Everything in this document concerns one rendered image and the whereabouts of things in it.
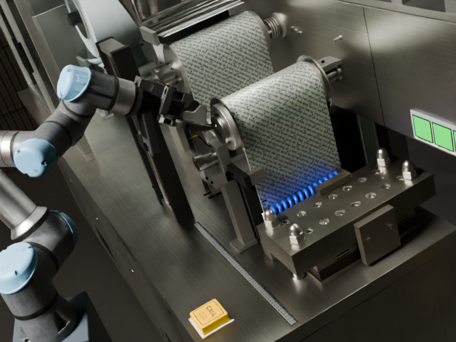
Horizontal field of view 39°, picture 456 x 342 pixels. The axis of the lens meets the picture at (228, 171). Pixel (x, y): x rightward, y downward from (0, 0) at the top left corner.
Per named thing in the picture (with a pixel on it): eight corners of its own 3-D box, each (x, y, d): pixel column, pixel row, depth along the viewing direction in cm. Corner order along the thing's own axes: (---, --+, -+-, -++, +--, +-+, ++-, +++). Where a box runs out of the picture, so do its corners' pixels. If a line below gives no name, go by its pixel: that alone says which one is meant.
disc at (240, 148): (221, 144, 161) (203, 91, 154) (223, 144, 161) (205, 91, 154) (248, 163, 148) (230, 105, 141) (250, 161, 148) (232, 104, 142)
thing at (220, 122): (227, 150, 151) (211, 131, 155) (235, 146, 152) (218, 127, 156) (225, 129, 145) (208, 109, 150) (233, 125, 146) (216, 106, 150)
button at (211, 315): (192, 319, 150) (188, 312, 149) (218, 305, 152) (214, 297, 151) (204, 336, 144) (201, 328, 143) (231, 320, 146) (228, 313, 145)
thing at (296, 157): (263, 213, 157) (243, 148, 148) (340, 170, 164) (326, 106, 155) (264, 214, 157) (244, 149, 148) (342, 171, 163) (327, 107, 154)
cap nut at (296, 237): (286, 240, 144) (281, 224, 142) (300, 233, 145) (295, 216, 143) (295, 248, 141) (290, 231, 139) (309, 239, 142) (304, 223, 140)
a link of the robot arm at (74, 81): (53, 83, 138) (68, 53, 133) (102, 96, 143) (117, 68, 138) (55, 108, 133) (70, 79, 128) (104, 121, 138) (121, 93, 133)
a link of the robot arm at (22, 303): (1, 317, 155) (-26, 275, 149) (28, 279, 166) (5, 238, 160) (41, 316, 151) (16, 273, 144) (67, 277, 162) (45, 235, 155)
